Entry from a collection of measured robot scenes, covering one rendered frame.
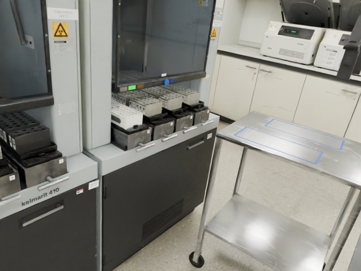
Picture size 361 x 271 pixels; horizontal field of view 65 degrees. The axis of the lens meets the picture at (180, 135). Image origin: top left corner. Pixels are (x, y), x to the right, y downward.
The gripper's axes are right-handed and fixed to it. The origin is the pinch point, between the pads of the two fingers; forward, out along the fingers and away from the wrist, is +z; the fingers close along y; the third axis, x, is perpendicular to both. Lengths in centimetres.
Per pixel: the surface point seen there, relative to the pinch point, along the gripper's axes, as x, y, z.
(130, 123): 70, -13, 37
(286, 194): 32, 126, 120
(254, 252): 15, 21, 92
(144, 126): 67, -7, 38
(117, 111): 78, -13, 34
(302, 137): 16, 45, 38
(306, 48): 76, 219, 14
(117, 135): 73, -17, 42
